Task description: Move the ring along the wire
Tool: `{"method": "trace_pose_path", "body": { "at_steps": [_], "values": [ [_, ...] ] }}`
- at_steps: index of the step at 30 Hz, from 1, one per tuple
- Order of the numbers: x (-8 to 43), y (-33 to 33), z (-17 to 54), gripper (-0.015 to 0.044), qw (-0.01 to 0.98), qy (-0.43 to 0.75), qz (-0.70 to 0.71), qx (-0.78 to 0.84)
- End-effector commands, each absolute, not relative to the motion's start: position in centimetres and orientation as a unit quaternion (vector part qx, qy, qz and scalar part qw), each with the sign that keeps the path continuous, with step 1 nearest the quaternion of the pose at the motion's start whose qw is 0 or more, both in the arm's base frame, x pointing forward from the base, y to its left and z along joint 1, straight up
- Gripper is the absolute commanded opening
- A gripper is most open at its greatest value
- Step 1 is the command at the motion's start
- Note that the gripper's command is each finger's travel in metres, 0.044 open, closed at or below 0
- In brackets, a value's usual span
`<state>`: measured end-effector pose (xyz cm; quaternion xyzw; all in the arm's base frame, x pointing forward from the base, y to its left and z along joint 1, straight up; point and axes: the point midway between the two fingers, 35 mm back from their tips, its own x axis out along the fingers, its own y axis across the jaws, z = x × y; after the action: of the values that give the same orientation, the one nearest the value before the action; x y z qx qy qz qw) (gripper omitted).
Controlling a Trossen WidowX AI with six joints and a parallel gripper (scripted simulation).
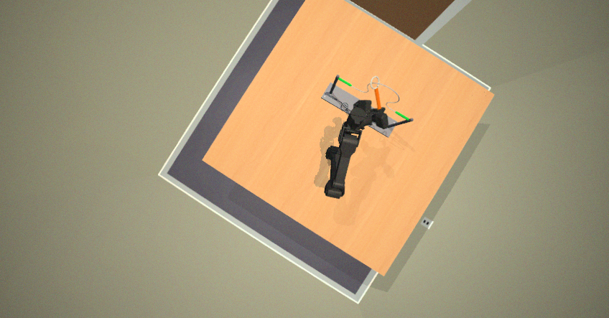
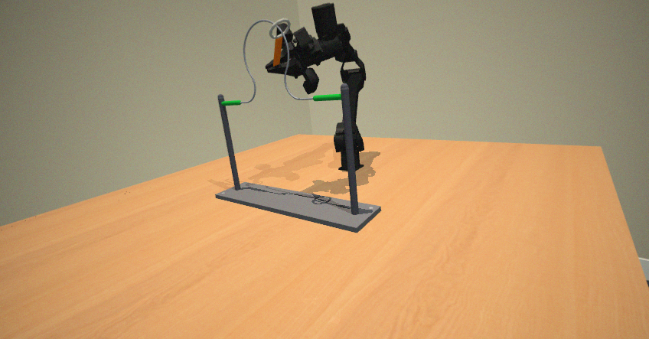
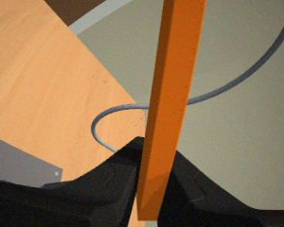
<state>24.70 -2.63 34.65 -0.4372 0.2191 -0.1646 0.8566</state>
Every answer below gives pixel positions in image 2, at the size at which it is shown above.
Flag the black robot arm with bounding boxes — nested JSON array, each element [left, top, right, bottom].
[[293, 2, 366, 171]]

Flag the orange bar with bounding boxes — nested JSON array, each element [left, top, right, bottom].
[[269, 19, 291, 66]]

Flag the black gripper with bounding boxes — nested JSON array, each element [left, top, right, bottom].
[[266, 29, 326, 94]]

